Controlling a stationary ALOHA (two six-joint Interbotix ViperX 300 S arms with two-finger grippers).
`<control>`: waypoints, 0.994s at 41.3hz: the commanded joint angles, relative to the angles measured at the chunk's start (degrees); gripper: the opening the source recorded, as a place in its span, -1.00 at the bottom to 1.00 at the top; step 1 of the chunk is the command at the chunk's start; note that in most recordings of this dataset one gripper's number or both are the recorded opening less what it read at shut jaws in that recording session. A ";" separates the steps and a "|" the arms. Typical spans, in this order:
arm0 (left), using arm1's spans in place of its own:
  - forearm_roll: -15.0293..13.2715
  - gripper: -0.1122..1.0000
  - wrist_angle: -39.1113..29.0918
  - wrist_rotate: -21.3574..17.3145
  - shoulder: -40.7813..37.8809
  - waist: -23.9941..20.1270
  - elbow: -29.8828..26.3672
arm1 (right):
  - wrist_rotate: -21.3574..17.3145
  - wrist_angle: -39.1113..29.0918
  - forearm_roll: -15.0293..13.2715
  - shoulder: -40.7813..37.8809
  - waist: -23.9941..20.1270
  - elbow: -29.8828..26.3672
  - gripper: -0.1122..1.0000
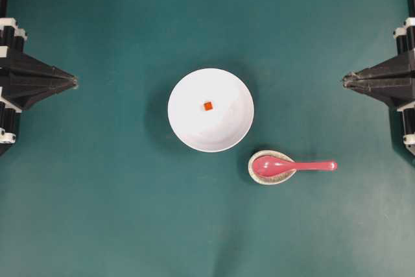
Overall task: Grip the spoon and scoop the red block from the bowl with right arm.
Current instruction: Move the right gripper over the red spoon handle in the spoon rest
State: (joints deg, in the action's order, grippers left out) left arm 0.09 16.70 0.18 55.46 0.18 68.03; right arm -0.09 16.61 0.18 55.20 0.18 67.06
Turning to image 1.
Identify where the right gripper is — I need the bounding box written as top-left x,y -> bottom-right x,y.
342,17 -> 414,155

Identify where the small red block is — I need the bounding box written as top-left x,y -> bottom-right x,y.
204,102 -> 213,111

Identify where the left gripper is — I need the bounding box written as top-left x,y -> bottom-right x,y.
1,18 -> 78,155

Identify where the pink plastic spoon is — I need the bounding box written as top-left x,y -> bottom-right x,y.
253,156 -> 337,177

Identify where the white round bowl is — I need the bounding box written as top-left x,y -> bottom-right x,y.
167,68 -> 255,152

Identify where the small crackle-glaze spoon rest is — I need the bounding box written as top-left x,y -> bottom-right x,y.
248,150 -> 296,186

